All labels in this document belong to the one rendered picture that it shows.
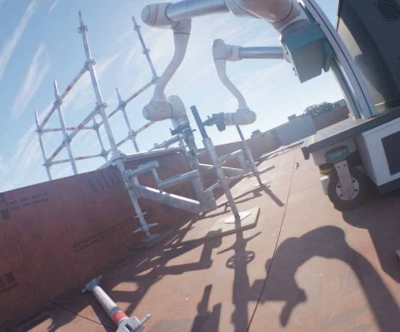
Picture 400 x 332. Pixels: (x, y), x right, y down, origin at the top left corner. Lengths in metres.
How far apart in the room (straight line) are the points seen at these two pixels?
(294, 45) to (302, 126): 6.30
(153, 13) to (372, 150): 1.13
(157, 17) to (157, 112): 0.52
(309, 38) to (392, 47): 0.36
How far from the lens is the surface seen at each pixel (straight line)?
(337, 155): 0.88
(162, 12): 1.17
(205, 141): 1.32
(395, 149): 0.87
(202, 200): 1.41
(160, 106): 1.23
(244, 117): 1.58
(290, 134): 7.11
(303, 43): 0.88
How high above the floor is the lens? 0.38
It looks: 1 degrees up
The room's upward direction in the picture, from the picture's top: 22 degrees counter-clockwise
